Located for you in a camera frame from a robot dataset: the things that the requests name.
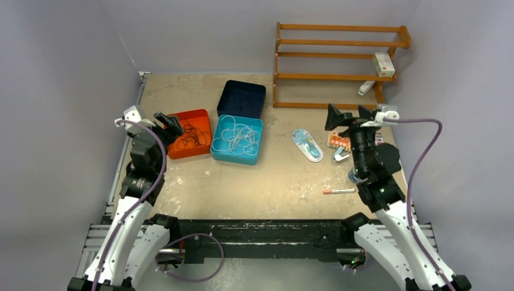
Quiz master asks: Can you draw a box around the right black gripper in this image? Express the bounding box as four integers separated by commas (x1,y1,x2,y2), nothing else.
324,104,382,176

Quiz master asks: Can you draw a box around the brown cable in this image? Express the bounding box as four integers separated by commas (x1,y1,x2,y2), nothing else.
175,122,210,150

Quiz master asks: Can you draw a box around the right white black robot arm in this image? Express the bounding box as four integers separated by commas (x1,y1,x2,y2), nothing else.
325,104,472,290

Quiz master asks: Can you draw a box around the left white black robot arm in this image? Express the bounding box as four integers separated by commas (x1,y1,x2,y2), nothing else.
67,106,184,290

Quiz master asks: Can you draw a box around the orange card pack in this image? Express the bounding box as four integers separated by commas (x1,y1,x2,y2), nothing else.
327,131,351,152

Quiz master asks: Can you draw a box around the white stapler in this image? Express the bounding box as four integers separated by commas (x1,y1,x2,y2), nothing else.
358,81,375,96

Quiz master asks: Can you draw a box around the orange plastic tray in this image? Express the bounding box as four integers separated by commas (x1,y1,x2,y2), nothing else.
168,109,212,159

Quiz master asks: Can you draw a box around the coloured marker set pack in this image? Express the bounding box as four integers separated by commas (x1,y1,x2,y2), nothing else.
375,132,384,146

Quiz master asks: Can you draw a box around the small light blue stapler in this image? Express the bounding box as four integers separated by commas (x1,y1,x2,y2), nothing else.
332,147,351,162

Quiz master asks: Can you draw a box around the blue blister pack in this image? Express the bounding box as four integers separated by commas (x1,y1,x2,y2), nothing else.
291,129,324,162

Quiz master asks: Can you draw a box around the wooden shelf rack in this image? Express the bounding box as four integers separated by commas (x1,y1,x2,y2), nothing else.
272,22,412,111

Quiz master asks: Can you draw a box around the white cardboard box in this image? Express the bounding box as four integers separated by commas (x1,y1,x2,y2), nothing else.
373,52,396,78

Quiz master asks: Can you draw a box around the light blue plastic tray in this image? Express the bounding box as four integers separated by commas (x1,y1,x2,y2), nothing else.
210,115,263,166

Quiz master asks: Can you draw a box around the dark blue plastic tray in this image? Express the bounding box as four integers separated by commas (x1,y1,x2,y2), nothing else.
216,80,267,119

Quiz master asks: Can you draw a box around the white orange marker pen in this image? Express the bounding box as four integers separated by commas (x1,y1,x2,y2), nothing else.
322,189,355,195

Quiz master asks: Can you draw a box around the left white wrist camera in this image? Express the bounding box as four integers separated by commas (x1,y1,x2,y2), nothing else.
114,105,155,136

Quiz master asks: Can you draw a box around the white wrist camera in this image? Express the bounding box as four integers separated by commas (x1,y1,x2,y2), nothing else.
360,104,399,127
114,105,155,136

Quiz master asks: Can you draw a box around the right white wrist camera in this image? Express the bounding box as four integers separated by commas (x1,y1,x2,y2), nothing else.
360,104,399,127

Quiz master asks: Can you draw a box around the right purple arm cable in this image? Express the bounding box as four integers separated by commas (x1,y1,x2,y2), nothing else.
343,117,459,291

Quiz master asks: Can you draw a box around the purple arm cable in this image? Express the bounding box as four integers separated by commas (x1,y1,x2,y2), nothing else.
90,118,225,291
343,117,459,291

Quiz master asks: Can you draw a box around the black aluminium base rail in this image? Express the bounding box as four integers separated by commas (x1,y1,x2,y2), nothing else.
82,216,438,266

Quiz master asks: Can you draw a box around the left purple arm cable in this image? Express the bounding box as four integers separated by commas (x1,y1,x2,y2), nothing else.
90,118,225,291

